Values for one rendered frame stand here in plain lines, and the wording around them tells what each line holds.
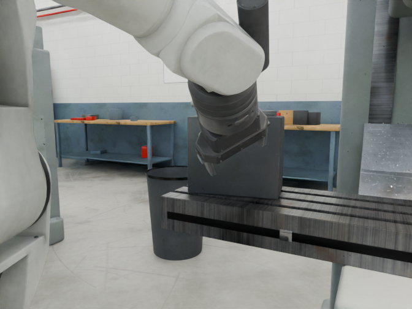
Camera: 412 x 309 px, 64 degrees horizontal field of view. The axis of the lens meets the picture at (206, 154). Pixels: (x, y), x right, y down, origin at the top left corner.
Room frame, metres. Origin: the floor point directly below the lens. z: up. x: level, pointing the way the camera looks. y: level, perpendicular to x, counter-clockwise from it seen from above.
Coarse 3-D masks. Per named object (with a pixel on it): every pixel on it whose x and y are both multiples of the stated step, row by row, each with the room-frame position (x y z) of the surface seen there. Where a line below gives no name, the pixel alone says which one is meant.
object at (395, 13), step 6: (390, 0) 0.79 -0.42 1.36; (396, 0) 0.75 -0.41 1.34; (402, 0) 0.75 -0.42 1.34; (390, 6) 0.83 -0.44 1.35; (396, 6) 0.79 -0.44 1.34; (402, 6) 0.79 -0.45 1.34; (390, 12) 0.87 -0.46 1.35; (396, 12) 0.84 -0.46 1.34; (402, 12) 0.84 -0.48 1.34; (408, 12) 0.84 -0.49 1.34
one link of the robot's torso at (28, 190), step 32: (0, 0) 0.41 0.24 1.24; (32, 0) 0.44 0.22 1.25; (0, 32) 0.41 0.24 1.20; (32, 32) 0.42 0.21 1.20; (0, 64) 0.41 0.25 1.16; (0, 96) 0.41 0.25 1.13; (32, 96) 0.41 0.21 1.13; (0, 128) 0.35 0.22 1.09; (32, 128) 0.41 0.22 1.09; (0, 160) 0.34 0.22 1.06; (32, 160) 0.40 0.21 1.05; (0, 192) 0.33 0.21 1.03; (32, 192) 0.38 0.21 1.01; (0, 224) 0.33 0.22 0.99; (32, 224) 0.42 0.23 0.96
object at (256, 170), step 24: (192, 120) 0.78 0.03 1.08; (192, 144) 0.78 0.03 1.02; (192, 168) 0.78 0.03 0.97; (216, 168) 0.76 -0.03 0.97; (240, 168) 0.75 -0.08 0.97; (264, 168) 0.73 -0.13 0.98; (192, 192) 0.78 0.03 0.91; (216, 192) 0.76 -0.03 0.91; (240, 192) 0.75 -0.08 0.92; (264, 192) 0.73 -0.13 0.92
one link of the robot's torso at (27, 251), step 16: (48, 208) 0.45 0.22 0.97; (48, 224) 0.45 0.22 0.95; (16, 240) 0.43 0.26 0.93; (32, 240) 0.42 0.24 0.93; (48, 240) 0.45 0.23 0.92; (0, 256) 0.38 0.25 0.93; (16, 256) 0.38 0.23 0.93; (32, 256) 0.41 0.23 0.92; (0, 272) 0.35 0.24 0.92; (16, 272) 0.41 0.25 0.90; (32, 272) 0.42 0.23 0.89; (0, 288) 0.41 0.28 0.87; (16, 288) 0.41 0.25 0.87; (32, 288) 0.42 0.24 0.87; (0, 304) 0.41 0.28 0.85; (16, 304) 0.41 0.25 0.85
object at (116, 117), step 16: (112, 112) 6.05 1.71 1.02; (288, 112) 4.43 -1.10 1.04; (304, 112) 4.30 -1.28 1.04; (320, 112) 4.37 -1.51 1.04; (288, 128) 4.09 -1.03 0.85; (304, 128) 4.01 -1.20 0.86; (320, 128) 3.92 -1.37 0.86; (336, 128) 3.84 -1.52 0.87; (336, 144) 4.47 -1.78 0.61; (112, 160) 5.48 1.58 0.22; (128, 160) 5.44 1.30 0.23; (144, 160) 5.44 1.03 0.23; (160, 160) 5.44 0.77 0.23; (336, 160) 4.46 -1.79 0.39; (288, 176) 4.15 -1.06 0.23; (304, 176) 4.15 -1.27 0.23; (320, 176) 4.15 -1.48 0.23; (336, 176) 4.46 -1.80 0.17
